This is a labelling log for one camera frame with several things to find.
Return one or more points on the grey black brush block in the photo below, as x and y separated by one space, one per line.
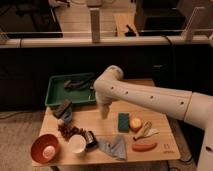
62 108

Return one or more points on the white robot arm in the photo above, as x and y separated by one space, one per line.
193 108

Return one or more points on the white paper cup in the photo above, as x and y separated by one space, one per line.
77 144

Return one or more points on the white egg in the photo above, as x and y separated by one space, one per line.
49 152

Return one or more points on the red bowl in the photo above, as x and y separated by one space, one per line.
40 144

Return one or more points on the yellow red peach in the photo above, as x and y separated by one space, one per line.
135 124

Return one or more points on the green sponge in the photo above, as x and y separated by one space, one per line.
123 122

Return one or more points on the black metal can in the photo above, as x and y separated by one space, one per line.
90 139

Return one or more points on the dark tool in tray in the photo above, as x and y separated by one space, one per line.
69 84

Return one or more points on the green plastic tray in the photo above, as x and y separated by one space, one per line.
81 95

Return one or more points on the blue grey cloth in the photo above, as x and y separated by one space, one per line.
115 149

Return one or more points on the banana peel toy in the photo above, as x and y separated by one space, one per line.
146 131

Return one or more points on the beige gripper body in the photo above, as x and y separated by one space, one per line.
104 110

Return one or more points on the dark grape bunch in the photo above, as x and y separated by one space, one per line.
67 131

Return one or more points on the blue tape roll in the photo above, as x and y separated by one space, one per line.
67 117

